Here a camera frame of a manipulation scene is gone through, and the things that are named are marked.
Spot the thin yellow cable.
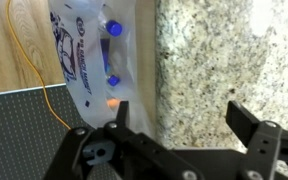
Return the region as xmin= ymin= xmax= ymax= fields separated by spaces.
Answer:
xmin=5 ymin=0 xmax=72 ymax=131

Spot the dark dotted floor mat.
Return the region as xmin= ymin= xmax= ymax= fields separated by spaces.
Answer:
xmin=0 ymin=83 xmax=118 ymax=180

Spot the clear printed plastic bag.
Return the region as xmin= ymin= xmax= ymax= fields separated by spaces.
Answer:
xmin=48 ymin=0 xmax=156 ymax=138

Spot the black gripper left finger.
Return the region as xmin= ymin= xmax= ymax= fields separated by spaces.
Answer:
xmin=43 ymin=100 xmax=206 ymax=180

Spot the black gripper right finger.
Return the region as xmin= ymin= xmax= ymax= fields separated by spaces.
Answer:
xmin=225 ymin=100 xmax=288 ymax=180

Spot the wooden counter cabinet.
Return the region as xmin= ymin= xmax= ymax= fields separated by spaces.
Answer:
xmin=134 ymin=0 xmax=157 ymax=136

